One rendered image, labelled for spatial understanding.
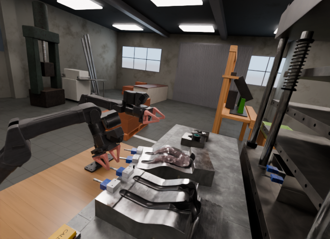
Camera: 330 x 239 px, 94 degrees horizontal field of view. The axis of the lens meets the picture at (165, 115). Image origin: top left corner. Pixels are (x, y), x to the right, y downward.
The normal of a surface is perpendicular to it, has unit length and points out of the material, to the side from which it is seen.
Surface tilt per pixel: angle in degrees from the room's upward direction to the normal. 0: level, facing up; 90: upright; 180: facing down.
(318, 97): 90
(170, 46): 90
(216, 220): 0
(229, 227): 0
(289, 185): 90
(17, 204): 0
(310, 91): 90
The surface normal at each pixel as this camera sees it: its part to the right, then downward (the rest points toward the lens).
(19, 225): 0.12, -0.95
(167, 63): -0.40, 0.21
